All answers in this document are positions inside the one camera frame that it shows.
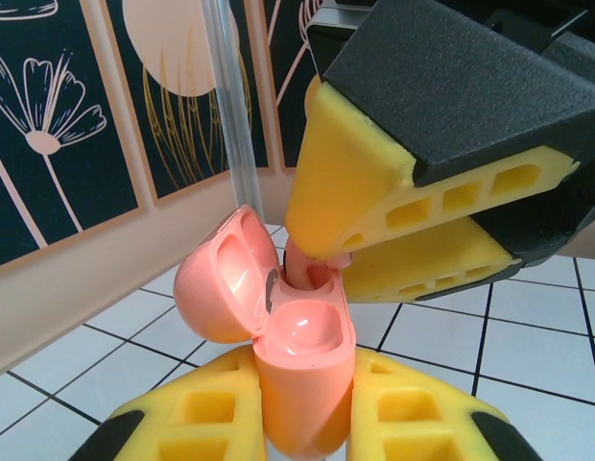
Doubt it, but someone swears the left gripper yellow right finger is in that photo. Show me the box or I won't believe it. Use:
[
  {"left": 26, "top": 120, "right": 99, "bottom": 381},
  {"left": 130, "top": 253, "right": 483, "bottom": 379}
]
[{"left": 347, "top": 348, "right": 538, "bottom": 461}]

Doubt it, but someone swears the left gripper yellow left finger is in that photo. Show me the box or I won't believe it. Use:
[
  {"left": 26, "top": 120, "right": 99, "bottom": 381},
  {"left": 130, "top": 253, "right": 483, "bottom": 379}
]
[{"left": 76, "top": 346, "right": 269, "bottom": 461}]

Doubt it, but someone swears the pink wireless earbud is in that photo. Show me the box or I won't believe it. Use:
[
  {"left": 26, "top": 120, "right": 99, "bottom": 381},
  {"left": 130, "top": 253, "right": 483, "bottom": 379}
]
[{"left": 282, "top": 237, "right": 354, "bottom": 292}]

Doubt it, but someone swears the pink earbud charging case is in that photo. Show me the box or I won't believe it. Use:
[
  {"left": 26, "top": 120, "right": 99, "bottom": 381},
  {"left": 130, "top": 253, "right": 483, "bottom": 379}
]
[{"left": 174, "top": 204, "right": 359, "bottom": 457}]

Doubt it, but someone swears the aluminium corner post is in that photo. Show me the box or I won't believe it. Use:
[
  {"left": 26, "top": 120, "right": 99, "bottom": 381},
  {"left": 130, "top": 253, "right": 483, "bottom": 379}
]
[{"left": 213, "top": 0, "right": 266, "bottom": 227}]

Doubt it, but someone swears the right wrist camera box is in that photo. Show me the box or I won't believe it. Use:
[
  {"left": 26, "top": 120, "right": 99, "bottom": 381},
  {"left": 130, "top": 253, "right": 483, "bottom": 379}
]
[{"left": 304, "top": 0, "right": 378, "bottom": 78}]

